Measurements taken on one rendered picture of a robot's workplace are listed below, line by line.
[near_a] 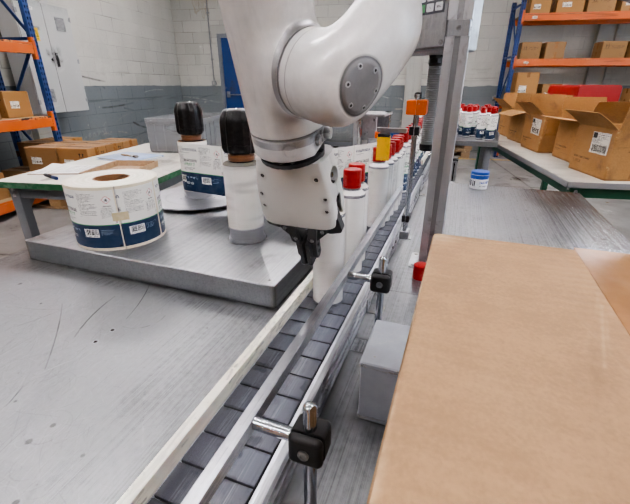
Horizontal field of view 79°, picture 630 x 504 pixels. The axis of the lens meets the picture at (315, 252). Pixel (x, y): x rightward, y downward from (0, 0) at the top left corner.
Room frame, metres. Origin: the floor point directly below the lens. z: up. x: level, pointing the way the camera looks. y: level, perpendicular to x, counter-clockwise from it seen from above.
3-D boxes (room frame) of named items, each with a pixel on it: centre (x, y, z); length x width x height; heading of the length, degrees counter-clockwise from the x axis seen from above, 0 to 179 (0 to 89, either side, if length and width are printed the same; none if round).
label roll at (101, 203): (0.89, 0.48, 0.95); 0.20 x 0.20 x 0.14
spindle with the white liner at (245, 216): (0.87, 0.17, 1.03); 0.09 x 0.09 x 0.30
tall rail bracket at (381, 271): (0.52, -0.08, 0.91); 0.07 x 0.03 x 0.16; 70
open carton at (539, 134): (2.92, -1.72, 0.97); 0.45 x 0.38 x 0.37; 83
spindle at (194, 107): (1.22, 0.38, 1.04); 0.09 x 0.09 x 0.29
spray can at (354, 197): (0.69, -0.07, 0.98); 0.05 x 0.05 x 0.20
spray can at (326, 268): (0.58, -0.02, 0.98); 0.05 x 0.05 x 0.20
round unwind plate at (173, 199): (1.22, 0.38, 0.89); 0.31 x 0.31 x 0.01
